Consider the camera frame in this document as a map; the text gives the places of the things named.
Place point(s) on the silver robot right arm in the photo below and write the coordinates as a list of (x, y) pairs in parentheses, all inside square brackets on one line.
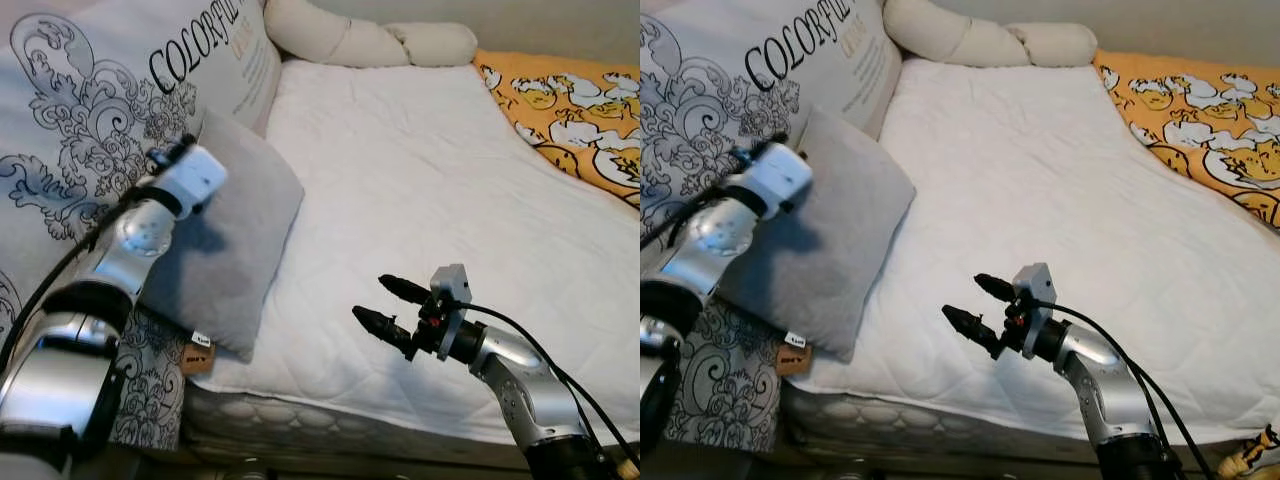
[(1105, 380), (520, 380)]

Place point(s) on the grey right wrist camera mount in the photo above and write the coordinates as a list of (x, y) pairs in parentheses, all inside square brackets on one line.
[(452, 285), (1035, 282)]

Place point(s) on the yellow egg print quilt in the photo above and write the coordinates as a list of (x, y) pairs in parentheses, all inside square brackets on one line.
[(1200, 120), (570, 110)]

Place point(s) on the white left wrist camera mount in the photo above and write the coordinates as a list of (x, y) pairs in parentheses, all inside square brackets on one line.
[(785, 178), (195, 178)]

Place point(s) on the beige bolster pillow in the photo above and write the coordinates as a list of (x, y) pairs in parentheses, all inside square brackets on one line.
[(340, 40), (960, 40)]

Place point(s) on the white quilted mattress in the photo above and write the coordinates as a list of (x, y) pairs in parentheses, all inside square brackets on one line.
[(1040, 180), (420, 200)]

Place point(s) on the yellow and black toy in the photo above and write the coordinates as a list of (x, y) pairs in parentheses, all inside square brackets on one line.
[(1255, 452)]

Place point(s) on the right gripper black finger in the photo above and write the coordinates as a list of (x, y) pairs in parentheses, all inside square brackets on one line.
[(405, 288), (385, 325), (998, 287), (975, 325)]

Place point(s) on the brown cardboard tag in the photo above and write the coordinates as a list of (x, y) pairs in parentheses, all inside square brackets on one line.
[(793, 358), (198, 358)]

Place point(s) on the grey square pillow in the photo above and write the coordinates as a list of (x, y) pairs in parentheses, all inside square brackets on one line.
[(240, 230), (850, 230)]

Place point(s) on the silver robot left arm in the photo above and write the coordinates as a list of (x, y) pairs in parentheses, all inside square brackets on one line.
[(60, 370), (700, 240)]

